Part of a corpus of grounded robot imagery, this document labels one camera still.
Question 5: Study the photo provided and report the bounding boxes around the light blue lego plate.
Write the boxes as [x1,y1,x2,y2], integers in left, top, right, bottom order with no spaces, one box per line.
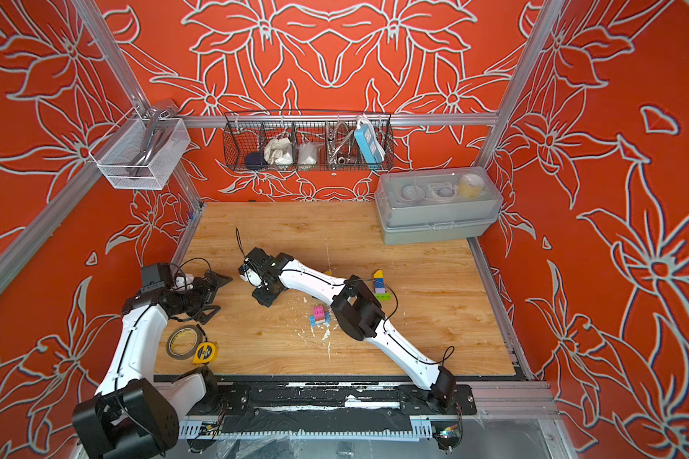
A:
[309,314,330,327]

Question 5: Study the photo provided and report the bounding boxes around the pink lego brick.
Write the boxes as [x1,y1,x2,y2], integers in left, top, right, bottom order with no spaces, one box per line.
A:
[312,306,327,321]

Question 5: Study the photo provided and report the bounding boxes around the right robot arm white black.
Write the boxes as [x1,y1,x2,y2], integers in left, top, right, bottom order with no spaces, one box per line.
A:
[238,248,457,409]

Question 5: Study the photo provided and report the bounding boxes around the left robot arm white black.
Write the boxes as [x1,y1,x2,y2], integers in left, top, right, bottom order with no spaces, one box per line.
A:
[72,263,232,458]

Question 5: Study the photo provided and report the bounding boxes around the yellow tape measure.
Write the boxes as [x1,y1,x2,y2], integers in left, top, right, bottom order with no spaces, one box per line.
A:
[193,342,218,365]

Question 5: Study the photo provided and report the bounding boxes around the tape roll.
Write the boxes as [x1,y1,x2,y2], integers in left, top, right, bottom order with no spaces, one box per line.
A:
[166,326,205,361]

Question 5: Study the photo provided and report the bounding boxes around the white crumpled bag in basket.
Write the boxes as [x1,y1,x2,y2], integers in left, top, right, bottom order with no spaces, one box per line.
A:
[263,138,294,166]

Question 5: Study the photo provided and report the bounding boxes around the light blue box in basket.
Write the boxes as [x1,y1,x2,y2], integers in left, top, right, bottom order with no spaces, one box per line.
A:
[353,116,386,170]

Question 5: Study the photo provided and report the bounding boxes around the metal tongs in bin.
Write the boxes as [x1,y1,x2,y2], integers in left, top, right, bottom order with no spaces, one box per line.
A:
[128,99,179,177]

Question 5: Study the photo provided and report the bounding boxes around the grey plastic storage box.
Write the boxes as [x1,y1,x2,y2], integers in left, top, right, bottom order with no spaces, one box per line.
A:
[375,166,503,245]

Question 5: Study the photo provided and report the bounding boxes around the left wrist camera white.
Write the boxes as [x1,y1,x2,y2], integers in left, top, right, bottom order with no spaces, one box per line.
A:
[173,275,194,292]

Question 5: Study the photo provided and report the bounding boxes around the black wire wall basket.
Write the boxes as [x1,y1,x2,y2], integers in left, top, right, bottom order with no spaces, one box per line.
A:
[223,110,395,172]

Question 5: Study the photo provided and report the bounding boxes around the clear plastic wall bin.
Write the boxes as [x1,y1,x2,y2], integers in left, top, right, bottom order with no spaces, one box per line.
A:
[90,99,191,190]

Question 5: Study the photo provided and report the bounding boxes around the aluminium rear rail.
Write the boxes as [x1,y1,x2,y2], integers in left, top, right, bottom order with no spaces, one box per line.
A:
[181,112,498,128]

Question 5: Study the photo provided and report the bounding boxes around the aluminium frame rail left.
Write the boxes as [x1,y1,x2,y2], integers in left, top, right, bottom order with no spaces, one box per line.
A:
[0,164,101,296]

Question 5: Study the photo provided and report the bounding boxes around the aluminium frame post left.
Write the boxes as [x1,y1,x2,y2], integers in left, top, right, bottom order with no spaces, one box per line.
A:
[73,1,203,212]

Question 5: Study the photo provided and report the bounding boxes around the aluminium frame post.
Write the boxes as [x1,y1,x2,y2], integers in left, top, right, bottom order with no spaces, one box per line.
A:
[73,1,203,212]
[473,0,565,168]

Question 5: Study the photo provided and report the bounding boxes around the aluminium frame post right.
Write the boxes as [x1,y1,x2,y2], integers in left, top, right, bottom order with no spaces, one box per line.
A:
[473,0,565,168]

